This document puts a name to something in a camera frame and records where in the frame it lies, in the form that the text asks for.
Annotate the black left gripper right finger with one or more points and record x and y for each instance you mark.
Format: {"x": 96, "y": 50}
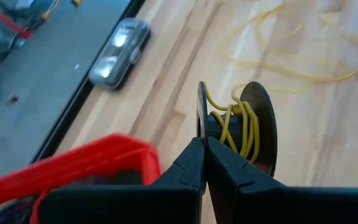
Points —
{"x": 244, "y": 199}

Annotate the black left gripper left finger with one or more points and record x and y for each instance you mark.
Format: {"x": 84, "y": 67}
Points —
{"x": 166, "y": 202}

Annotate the red plastic bin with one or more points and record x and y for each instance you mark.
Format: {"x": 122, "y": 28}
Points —
{"x": 73, "y": 161}

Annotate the dark grey rectangular case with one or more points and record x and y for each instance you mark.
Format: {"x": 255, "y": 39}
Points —
{"x": 120, "y": 53}

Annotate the red metal bar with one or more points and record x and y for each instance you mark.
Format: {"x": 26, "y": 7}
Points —
{"x": 11, "y": 23}

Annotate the black aluminium table frame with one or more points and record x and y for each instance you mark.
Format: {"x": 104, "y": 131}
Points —
{"x": 57, "y": 124}

